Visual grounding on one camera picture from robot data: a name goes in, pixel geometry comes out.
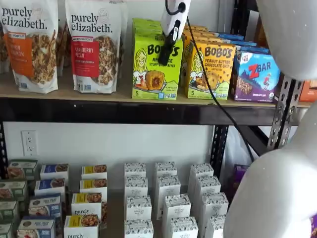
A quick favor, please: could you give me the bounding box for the blue Zbar box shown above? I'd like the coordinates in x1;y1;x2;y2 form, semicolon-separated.
217;31;245;42
230;51;282;103
236;46;270;54
230;40;258;48

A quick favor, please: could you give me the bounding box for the green label oatmeal box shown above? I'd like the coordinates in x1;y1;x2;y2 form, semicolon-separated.
0;180;28;201
0;200;20;224
0;222;14;238
7;159;38;180

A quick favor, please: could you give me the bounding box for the purple snack box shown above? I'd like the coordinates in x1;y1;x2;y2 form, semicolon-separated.
234;164;250;176
309;214;317;238
229;173;246;199

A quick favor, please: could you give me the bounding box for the white plastic sheet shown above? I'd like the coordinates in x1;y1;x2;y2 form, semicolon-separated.
226;125;273;166

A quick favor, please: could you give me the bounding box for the black metal shelving rack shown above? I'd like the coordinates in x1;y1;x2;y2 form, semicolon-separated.
0;0;305;179

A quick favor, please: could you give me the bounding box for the white granola bag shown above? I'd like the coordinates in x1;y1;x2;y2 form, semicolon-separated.
0;22;10;74

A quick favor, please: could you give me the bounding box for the orange label granola bag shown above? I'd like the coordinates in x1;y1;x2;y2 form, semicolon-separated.
0;0;59;94

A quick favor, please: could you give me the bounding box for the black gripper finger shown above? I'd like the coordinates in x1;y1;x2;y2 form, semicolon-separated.
158;36;179;66

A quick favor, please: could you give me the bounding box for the white patterned carton group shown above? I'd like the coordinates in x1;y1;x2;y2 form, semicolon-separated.
0;158;233;238

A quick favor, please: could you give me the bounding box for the green Bobo's apple pie box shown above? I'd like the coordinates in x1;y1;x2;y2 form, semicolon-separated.
132;24;164;37
132;33;184;101
132;17;162;27

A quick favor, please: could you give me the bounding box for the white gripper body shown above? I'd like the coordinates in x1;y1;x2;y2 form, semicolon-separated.
160;0;191;40

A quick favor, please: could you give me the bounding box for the blue label oatmeal box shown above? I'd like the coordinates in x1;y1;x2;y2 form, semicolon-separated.
16;215;56;238
28;193;62;218
34;178;66;196
40;163;69;180

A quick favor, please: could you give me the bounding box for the white wall outlet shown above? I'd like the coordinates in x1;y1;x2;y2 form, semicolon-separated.
21;130;39;156

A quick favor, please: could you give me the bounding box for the orange cardboard box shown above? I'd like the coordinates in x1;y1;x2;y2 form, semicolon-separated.
299;79;317;103

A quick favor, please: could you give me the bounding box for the yellow label granola box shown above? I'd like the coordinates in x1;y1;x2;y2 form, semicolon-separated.
81;164;107;180
79;178;108;196
63;214;100;238
71;192;107;229

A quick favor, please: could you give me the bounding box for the black cable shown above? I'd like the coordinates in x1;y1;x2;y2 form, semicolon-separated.
163;0;256;163

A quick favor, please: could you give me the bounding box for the yellow Bobo's peanut butter box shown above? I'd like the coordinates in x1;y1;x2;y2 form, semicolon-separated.
183;41;236;100
185;29;216;38
187;24;209;32
183;34;225;47

